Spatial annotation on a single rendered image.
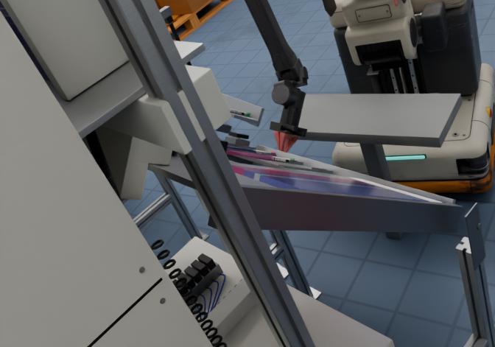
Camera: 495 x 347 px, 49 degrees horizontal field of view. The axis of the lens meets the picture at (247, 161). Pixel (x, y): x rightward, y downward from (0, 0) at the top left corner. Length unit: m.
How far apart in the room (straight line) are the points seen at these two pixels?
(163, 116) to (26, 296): 0.24
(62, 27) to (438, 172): 1.81
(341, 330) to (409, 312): 0.81
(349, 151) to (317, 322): 1.17
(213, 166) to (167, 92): 0.11
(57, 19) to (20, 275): 0.30
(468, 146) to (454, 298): 0.57
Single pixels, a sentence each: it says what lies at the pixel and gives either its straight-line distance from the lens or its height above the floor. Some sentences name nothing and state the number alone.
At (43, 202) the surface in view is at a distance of 0.61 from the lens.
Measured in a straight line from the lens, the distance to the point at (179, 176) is 0.82.
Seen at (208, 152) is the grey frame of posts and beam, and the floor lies 1.29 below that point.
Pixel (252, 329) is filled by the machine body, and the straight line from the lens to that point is 1.35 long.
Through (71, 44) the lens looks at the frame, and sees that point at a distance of 0.71.
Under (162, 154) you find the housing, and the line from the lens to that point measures 0.90.
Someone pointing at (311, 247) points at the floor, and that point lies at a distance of 2.37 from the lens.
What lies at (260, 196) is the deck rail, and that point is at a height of 1.15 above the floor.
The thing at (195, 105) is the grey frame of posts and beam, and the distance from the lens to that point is 0.63.
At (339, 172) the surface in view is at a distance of 1.49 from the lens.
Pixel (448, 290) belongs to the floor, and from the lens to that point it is 2.09.
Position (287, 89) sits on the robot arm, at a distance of 1.57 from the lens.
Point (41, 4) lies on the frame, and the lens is 0.70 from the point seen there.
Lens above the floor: 1.62
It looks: 32 degrees down
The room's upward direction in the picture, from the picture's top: 24 degrees counter-clockwise
